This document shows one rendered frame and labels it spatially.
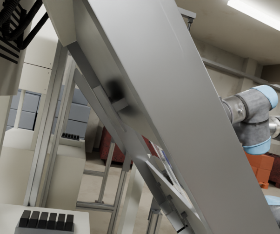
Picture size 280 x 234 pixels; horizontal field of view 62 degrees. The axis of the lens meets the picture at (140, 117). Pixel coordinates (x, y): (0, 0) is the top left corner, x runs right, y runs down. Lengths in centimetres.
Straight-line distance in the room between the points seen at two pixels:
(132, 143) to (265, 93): 48
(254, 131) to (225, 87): 536
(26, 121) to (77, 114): 72
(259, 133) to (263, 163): 469
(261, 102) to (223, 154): 48
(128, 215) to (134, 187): 14
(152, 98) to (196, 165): 7
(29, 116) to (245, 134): 330
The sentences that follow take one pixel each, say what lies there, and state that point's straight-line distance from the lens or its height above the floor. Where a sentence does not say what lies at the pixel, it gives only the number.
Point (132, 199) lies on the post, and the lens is 124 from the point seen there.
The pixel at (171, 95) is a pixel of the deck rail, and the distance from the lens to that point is 19.
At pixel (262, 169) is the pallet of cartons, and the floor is 38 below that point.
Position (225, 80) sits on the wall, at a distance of 605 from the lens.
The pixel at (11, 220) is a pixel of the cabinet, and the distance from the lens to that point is 89.
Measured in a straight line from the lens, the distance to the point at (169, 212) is 95.
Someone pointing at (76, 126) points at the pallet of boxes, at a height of 54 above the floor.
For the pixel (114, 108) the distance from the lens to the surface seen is 53.
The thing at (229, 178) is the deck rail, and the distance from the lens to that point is 23.
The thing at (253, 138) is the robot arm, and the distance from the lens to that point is 73.
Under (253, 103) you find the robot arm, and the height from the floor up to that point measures 113.
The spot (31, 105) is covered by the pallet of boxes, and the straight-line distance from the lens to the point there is 372.
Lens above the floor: 105
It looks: 2 degrees down
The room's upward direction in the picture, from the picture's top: 13 degrees clockwise
